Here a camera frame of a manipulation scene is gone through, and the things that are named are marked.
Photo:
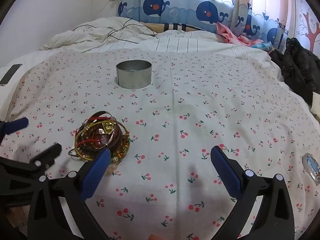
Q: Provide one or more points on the pink cloth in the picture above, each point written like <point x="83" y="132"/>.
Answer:
<point x="235" y="36"/>

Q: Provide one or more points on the blue whale print curtain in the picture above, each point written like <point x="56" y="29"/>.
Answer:
<point x="200" y="5"/>

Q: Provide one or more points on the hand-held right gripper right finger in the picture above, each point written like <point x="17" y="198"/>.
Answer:
<point x="226" y="172"/>

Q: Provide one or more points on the cherry print bed sheet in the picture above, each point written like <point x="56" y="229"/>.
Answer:
<point x="175" y="130"/>

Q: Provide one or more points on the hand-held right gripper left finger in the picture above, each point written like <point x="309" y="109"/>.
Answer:
<point x="96" y="175"/>

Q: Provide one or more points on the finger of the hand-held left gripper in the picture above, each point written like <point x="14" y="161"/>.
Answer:
<point x="48" y="153"/>
<point x="17" y="126"/>

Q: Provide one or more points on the pink tree wall sticker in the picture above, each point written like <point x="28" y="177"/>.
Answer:
<point x="311" y="30"/>

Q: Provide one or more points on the black jacket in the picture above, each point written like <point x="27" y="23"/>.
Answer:
<point x="297" y="62"/>

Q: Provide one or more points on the black smartphone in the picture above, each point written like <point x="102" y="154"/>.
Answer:
<point x="11" y="73"/>

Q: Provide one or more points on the white striped quilt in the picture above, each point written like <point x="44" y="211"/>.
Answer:
<point x="112" y="33"/>

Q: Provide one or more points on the round metal tin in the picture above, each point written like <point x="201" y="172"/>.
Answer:
<point x="133" y="76"/>

